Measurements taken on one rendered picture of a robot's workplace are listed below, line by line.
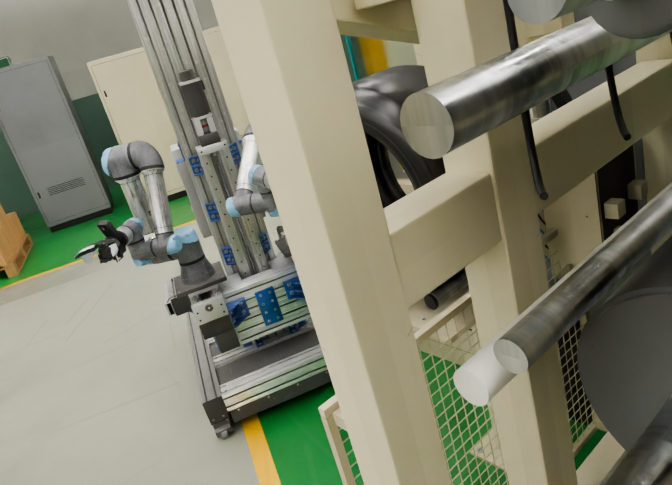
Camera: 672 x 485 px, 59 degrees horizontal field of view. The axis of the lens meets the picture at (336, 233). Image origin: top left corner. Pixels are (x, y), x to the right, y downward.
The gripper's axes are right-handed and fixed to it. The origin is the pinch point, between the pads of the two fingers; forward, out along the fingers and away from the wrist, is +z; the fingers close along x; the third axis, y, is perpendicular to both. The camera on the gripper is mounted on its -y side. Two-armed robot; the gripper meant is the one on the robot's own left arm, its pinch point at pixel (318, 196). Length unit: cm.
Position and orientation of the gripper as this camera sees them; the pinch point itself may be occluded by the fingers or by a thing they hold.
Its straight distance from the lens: 189.3
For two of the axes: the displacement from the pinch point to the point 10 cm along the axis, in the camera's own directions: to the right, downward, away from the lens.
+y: -1.8, -8.8, -4.4
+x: 7.3, -4.1, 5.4
